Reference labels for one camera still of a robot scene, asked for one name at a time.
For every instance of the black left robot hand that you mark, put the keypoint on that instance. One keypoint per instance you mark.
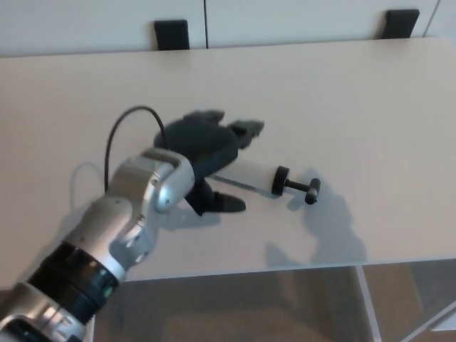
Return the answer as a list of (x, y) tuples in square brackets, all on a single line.
[(199, 146)]

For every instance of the black bracket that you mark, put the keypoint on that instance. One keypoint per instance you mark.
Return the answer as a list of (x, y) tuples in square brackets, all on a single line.
[(171, 35), (399, 24)]

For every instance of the white desk leg frame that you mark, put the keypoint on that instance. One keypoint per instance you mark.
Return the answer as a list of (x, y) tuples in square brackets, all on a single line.
[(90, 331), (368, 306)]

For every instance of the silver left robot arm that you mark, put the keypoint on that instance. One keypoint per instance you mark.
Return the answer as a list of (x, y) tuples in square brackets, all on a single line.
[(142, 185)]

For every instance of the white cabinet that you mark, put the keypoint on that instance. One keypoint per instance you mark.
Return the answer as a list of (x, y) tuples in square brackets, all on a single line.
[(89, 21)]

